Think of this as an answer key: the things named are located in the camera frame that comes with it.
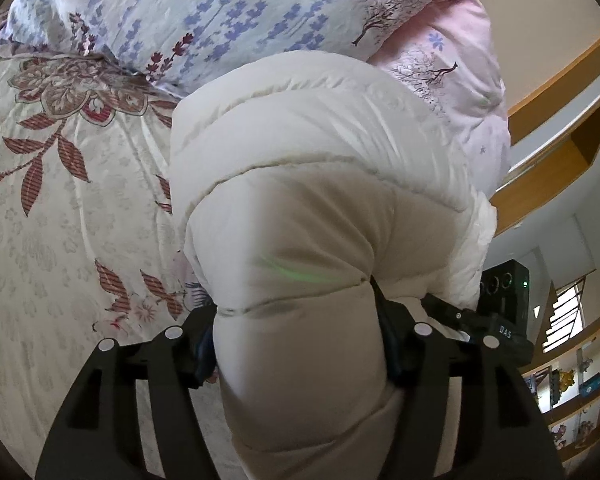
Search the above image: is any wooden shelf with items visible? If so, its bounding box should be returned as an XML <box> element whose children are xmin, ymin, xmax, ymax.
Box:
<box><xmin>521</xmin><ymin>317</ymin><xmax>600</xmax><ymax>470</ymax></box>

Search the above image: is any right pink tree pillow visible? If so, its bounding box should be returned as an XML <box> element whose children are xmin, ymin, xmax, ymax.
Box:
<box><xmin>370</xmin><ymin>0</ymin><xmax>510</xmax><ymax>197</ymax></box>

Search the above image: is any window with blinds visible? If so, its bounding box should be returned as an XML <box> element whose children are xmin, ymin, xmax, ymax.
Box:
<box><xmin>542</xmin><ymin>276</ymin><xmax>585</xmax><ymax>353</ymax></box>

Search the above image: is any left floral pink pillow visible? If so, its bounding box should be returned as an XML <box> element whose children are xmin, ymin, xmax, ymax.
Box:
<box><xmin>0</xmin><ymin>0</ymin><xmax>434</xmax><ymax>96</ymax></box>

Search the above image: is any beige puffer down jacket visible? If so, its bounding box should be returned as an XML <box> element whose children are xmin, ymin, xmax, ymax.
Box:
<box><xmin>169</xmin><ymin>51</ymin><xmax>497</xmax><ymax>479</ymax></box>

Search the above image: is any floral beige quilt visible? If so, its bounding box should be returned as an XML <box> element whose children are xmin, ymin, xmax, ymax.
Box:
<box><xmin>0</xmin><ymin>13</ymin><xmax>210</xmax><ymax>474</ymax></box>

